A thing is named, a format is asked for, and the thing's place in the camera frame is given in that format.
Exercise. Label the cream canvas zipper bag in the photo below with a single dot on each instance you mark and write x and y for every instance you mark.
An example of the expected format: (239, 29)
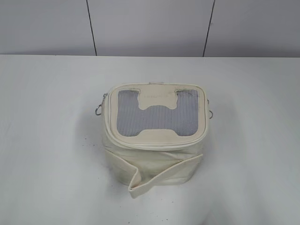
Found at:
(153, 133)

